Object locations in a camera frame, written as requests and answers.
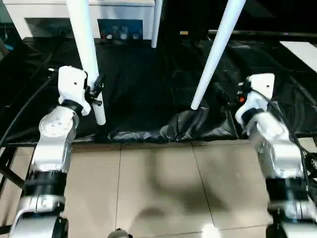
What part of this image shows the black low shelf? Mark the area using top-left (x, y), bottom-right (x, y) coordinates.
top-left (208, 29), bottom-right (317, 38)

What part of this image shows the black work mat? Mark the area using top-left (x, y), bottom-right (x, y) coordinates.
top-left (0, 34), bottom-right (317, 144)

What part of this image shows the white flat panel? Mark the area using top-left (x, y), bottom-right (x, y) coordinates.
top-left (279, 40), bottom-right (317, 71)

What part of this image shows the black metal folding stand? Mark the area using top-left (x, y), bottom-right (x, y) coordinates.
top-left (0, 146), bottom-right (25, 190)

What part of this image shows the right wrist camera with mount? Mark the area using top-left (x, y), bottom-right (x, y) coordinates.
top-left (234, 73), bottom-right (276, 126)

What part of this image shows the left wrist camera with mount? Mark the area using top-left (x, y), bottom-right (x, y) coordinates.
top-left (57, 65), bottom-right (92, 117)

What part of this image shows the white cabinet with glass doors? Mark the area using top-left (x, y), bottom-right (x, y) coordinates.
top-left (3, 0), bottom-right (156, 42)

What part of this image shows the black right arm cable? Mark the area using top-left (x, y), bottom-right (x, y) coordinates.
top-left (268, 98), bottom-right (317, 199)

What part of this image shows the dark brown round object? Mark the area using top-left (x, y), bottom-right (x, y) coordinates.
top-left (108, 229), bottom-right (131, 238)

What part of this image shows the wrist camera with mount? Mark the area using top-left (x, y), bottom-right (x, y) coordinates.
top-left (234, 73), bottom-right (276, 126)
top-left (57, 65), bottom-right (92, 117)

